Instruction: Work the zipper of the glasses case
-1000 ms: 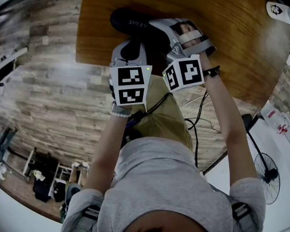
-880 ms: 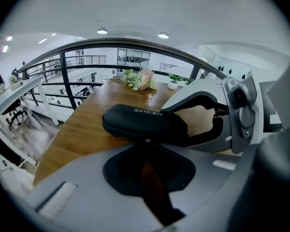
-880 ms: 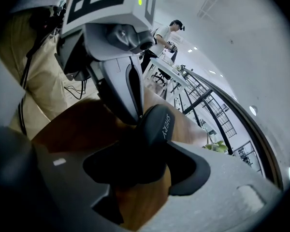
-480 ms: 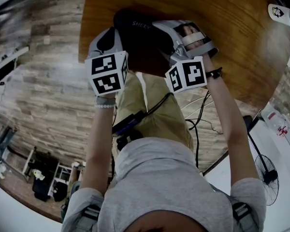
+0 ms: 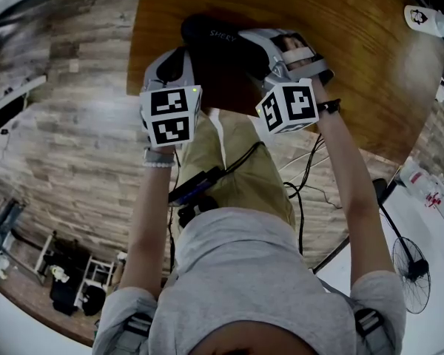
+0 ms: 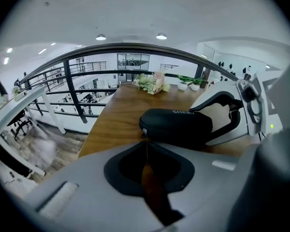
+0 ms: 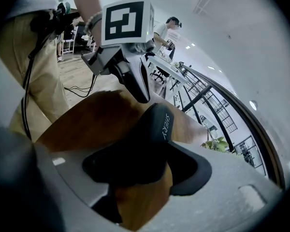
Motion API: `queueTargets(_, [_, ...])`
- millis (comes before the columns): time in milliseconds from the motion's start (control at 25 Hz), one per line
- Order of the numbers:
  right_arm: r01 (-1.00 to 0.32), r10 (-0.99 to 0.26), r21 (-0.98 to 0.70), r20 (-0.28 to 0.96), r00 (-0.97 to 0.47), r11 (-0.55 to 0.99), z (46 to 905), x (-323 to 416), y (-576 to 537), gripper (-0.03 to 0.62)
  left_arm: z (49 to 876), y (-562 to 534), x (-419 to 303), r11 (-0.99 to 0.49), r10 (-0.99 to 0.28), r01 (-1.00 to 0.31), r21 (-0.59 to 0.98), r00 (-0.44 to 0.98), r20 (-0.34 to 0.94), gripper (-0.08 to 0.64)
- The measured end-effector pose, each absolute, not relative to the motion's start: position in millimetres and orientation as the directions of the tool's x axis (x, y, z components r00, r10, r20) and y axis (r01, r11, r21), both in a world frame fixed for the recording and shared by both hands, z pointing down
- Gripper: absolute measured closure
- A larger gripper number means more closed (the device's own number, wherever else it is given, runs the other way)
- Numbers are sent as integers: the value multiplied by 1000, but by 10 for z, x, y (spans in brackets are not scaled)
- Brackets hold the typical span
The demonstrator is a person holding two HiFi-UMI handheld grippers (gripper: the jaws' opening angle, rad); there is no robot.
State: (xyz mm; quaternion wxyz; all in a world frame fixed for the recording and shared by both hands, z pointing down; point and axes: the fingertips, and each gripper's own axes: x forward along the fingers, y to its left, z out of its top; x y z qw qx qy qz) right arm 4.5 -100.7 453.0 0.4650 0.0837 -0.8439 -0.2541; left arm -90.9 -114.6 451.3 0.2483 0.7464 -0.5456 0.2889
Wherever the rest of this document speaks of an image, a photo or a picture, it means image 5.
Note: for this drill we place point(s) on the person's left forearm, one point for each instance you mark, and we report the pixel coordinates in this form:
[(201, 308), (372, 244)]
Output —
[(148, 216)]

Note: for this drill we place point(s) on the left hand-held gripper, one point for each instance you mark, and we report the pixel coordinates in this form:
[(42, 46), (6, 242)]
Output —
[(170, 117)]

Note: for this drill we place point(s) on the person's grey shirt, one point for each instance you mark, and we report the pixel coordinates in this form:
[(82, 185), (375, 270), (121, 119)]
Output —
[(244, 279)]

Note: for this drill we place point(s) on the white packet with red print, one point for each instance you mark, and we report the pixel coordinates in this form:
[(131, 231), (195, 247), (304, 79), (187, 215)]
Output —
[(416, 178)]

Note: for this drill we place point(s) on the black glasses case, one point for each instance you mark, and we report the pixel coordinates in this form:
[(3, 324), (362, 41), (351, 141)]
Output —
[(222, 46)]

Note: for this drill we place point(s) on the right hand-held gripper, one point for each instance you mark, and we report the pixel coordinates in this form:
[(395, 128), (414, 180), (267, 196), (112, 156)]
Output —
[(292, 109)]

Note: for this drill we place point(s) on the person's khaki trousers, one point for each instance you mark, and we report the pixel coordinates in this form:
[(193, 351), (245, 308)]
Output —
[(251, 183)]

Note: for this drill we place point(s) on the black standing fan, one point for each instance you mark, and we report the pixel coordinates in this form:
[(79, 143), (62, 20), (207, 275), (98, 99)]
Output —
[(380, 189)]

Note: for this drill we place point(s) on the person's right forearm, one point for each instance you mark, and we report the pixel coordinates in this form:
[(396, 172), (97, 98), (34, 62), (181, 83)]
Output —
[(355, 198)]

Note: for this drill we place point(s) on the grey wristband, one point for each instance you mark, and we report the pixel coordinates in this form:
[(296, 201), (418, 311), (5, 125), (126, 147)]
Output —
[(159, 154)]

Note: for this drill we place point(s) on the white slipper with print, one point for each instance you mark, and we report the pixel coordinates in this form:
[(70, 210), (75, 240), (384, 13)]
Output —
[(425, 19)]

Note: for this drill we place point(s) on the person's right hand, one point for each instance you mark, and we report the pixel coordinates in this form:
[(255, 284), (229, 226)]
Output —
[(296, 46)]

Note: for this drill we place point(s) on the white desk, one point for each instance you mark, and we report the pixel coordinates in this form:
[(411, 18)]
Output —
[(18, 89)]

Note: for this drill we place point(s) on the brown wooden table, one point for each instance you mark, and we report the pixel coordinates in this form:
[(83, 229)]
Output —
[(373, 87)]

